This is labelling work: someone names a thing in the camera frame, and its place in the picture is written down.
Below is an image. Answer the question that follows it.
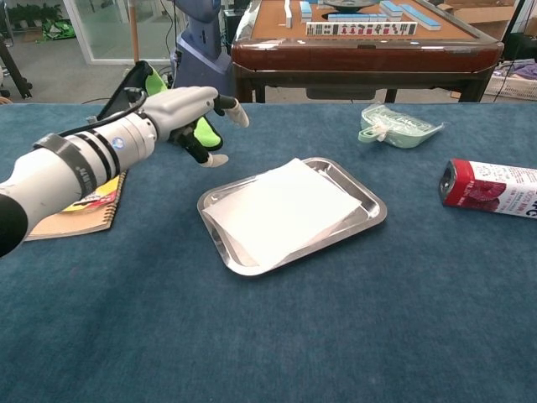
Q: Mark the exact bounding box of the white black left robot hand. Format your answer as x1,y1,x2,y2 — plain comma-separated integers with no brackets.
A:
140,86,251,168

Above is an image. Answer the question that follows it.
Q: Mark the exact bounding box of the white paper sheet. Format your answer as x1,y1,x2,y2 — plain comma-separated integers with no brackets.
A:
202,158,364,270

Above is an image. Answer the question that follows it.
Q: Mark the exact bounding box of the stainless steel rectangular tray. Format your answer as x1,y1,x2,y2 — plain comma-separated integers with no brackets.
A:
196,157,388,277

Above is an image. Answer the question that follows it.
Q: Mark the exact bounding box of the blue grey machine base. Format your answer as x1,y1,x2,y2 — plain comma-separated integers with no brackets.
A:
172,0,236,103

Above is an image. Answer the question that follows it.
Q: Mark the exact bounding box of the green grey microfiber cloth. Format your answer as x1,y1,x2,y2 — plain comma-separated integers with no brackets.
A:
96,60,224,152

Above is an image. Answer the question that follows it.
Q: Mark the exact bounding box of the wooden pole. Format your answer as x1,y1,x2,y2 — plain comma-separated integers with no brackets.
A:
128,0,140,64

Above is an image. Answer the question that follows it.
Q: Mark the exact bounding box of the green bag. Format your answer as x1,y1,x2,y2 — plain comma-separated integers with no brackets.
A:
40,18,76,42

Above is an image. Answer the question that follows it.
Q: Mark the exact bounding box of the kraft spiral notebook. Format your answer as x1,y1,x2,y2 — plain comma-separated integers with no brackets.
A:
24,170,128,242

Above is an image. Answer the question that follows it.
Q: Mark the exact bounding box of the black wheeled stand leg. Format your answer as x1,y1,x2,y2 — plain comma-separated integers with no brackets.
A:
0,35,34,100

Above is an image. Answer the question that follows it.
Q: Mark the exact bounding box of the brown mahjong table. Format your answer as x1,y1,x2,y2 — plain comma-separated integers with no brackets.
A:
230,0,504,104

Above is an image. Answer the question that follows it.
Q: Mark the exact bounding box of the row of face-up mahjong tiles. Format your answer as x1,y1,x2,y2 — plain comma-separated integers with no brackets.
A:
305,21,419,37

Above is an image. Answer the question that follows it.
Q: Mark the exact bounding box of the pale green plastic dustpan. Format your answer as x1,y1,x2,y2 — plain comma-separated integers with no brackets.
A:
357,102,445,150

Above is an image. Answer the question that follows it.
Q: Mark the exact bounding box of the long blue mahjong tile row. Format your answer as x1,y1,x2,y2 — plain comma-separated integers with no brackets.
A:
400,3,442,30

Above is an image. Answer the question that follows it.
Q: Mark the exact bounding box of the blue velvet table cover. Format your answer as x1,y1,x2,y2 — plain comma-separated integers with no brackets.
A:
0,102,537,403

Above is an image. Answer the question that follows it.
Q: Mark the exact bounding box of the red label drink bottle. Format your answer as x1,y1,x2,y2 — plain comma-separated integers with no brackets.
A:
438,158,537,220

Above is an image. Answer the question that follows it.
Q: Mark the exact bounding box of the cardboard box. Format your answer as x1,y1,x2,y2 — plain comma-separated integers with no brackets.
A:
440,0,521,41

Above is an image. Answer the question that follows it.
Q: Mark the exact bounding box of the white plastic basket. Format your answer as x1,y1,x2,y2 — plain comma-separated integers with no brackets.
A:
482,61,537,102

